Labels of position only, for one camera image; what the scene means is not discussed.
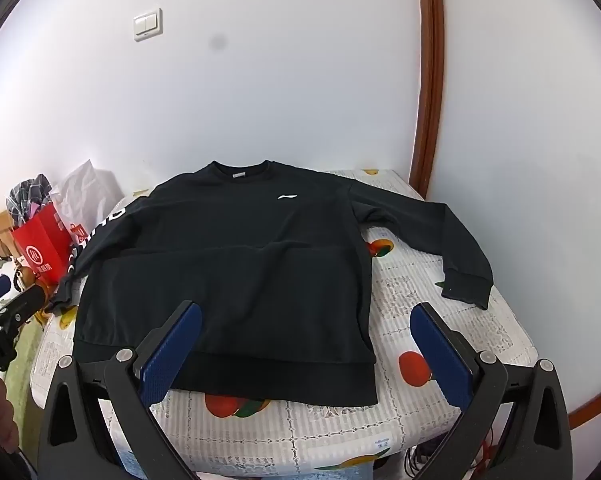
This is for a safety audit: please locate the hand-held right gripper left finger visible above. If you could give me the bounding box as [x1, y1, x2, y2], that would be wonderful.
[37, 300, 204, 480]

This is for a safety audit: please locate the green mat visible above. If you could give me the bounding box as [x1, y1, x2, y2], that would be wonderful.
[4, 317, 47, 411]

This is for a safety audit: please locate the tangle of black cables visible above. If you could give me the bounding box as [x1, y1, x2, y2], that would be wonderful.
[403, 435, 496, 480]

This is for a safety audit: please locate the brown wooden baseboard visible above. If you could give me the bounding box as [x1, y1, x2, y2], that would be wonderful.
[568, 357, 601, 431]

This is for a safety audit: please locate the grey plaid cloth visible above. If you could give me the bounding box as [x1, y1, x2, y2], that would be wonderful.
[6, 174, 56, 228]

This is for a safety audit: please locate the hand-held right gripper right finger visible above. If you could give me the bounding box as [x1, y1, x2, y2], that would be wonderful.
[411, 301, 574, 480]

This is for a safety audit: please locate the fruit print tablecloth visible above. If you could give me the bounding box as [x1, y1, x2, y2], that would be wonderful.
[30, 167, 539, 480]

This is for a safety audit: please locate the white light switch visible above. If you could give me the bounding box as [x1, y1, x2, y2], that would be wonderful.
[133, 8, 164, 42]

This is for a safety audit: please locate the person's left hand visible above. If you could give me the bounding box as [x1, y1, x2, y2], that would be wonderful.
[0, 375, 21, 453]

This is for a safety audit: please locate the brown wooden door frame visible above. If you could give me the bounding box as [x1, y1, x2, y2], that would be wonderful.
[411, 0, 444, 201]

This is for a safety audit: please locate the black sweatshirt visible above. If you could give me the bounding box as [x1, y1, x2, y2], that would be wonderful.
[48, 160, 494, 406]

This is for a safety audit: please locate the white plastic bag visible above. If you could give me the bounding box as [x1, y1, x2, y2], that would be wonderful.
[55, 159, 126, 231]

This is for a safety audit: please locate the red paper bag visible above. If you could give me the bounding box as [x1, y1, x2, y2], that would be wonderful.
[11, 202, 76, 283]

